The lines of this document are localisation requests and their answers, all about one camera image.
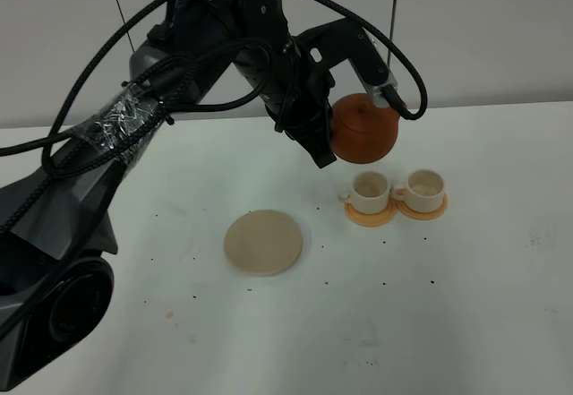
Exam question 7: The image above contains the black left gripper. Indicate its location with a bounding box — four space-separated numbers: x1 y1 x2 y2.
232 31 337 168

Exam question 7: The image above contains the brown clay teapot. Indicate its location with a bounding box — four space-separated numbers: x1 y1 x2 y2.
330 93 399 164

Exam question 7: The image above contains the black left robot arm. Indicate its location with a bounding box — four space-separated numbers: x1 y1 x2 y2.
1 0 336 369

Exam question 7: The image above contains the beige round teapot coaster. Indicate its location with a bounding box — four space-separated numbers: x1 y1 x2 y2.
223 210 304 276

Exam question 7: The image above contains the left white teacup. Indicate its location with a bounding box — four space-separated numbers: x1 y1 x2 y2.
338 171 390 215

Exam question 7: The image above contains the white teacup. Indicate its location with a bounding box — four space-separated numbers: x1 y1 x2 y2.
338 171 390 215
391 169 445 213

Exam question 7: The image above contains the left orange cup coaster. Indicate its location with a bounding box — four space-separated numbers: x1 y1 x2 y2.
344 198 398 228

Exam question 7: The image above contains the orange cup coaster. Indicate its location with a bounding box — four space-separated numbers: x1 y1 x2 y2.
344 198 398 228
396 194 449 220

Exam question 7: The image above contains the right orange cup coaster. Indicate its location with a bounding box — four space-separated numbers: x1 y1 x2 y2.
396 194 449 220

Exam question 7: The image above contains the right white teacup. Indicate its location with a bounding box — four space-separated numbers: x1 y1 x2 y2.
391 169 445 213

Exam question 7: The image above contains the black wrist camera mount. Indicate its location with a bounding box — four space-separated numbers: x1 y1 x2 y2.
295 19 405 109

